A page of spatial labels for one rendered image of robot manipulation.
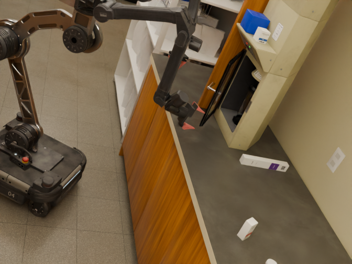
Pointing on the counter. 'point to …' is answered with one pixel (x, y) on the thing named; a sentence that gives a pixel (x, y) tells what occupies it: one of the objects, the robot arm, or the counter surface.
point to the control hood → (260, 50)
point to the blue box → (254, 21)
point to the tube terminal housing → (306, 45)
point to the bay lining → (240, 85)
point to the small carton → (261, 35)
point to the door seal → (221, 85)
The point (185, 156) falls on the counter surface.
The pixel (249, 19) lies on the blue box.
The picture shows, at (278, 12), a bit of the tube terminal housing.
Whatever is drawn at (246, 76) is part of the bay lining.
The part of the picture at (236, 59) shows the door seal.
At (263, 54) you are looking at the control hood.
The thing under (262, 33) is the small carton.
